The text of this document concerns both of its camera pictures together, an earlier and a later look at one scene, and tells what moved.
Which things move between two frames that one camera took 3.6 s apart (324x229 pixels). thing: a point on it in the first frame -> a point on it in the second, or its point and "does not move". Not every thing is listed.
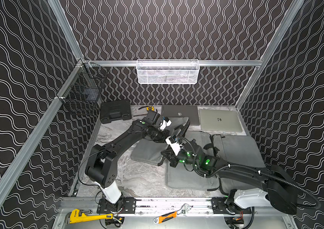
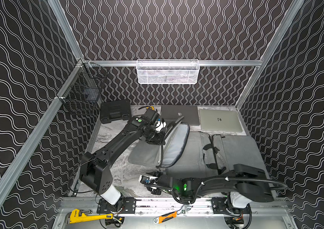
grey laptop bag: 178,176 does not move
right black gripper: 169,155 -> 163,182
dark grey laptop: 191,111 does not move
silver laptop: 220,120 does not move
